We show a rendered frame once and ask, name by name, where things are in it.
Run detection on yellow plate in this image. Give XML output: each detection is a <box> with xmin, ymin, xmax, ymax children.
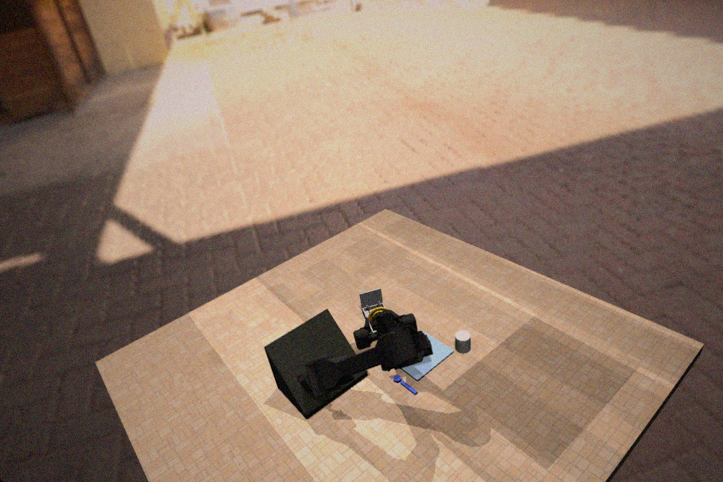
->
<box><xmin>368</xmin><ymin>307</ymin><xmax>388</xmax><ymax>323</ymax></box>

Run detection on light blue mat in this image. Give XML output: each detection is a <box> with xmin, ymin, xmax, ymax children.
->
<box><xmin>401</xmin><ymin>331</ymin><xmax>453</xmax><ymax>382</ymax></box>

